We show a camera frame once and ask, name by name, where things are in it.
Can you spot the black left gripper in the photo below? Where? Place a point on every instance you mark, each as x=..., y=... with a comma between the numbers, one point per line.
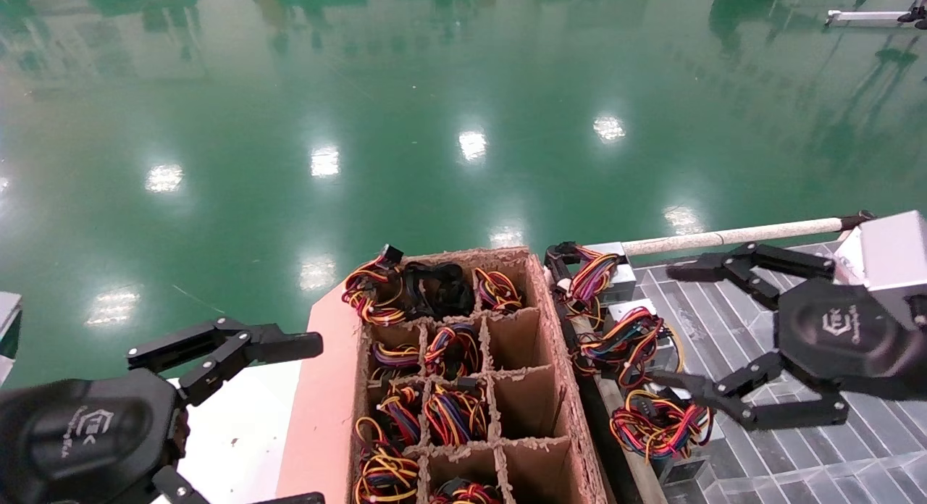
x=80, y=439

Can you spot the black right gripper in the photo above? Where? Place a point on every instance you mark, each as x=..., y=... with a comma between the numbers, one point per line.
x=847, y=337

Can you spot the salmon pink board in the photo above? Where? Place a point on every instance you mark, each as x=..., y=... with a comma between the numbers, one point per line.
x=319, y=388

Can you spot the clear plastic compartment tray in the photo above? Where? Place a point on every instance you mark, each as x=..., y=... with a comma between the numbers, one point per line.
x=797, y=468

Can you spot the brown cardboard divider box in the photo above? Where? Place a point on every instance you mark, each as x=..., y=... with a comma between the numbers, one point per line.
x=518, y=345

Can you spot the white wheeled stand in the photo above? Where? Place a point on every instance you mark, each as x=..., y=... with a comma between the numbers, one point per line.
x=862, y=17

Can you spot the white rack tube rail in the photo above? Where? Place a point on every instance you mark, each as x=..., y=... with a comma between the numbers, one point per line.
x=612, y=395
x=724, y=237

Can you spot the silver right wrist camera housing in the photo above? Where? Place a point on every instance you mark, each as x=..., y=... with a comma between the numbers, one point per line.
x=894, y=250

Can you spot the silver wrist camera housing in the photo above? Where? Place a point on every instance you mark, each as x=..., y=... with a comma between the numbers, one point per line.
x=894, y=250
x=7, y=305

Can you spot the black rack frame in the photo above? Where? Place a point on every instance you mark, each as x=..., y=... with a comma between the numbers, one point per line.
x=602, y=453

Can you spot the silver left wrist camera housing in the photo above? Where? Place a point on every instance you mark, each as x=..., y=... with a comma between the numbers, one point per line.
x=7, y=305

